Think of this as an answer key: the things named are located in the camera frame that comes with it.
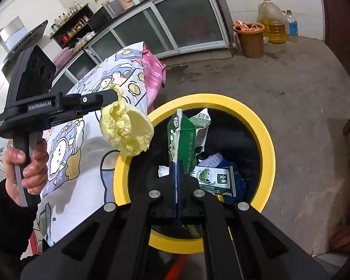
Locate large yellow oil jug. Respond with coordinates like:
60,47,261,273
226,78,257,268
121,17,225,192
257,0,288,45

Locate white dotted cloth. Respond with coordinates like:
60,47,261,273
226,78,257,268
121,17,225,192
198,152,225,170

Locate counter cabinet with glass doors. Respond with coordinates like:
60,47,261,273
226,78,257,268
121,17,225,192
51,0,233,94

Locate brown plastic bucket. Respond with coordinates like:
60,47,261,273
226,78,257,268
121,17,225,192
233,21,265,59

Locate black spice rack with bottles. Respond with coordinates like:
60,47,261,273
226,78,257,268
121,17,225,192
49,3,95,49

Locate yellow paper wrapper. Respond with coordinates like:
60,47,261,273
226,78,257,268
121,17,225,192
100,83,155,157

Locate pink blanket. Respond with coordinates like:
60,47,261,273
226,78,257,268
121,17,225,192
142,45,167,109

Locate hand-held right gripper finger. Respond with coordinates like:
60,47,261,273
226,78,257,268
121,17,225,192
179,163,329,280
20,163,180,280

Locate person's left hand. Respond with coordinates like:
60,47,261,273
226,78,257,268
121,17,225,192
3,139,50,207

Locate yellow rimmed black trash can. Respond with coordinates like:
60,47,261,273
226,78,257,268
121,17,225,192
113,93,276,254

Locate pink plastic basin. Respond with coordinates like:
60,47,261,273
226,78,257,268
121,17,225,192
53,48,72,68

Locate cartoon printed tablecloth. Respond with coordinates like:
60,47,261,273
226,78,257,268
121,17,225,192
36,41,152,249

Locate black microwave oven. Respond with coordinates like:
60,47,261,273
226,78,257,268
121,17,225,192
87,6,117,31

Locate clear bottle with blue label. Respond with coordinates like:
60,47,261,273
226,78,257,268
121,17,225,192
283,9,299,43

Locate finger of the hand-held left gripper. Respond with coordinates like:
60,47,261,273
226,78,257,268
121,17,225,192
62,89,119,112
50,108,103,129

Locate orange snack packets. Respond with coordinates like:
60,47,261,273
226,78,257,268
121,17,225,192
236,20,262,32

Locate snack bags on counter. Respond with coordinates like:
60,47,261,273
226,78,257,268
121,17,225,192
71,32,95,55

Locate black range hood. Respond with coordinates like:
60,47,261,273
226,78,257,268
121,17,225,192
1,20,49,63

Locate torn green milk carton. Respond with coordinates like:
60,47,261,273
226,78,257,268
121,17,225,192
167,108,213,164

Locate person's left forearm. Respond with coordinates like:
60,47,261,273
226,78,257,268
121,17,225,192
0,178,52,269

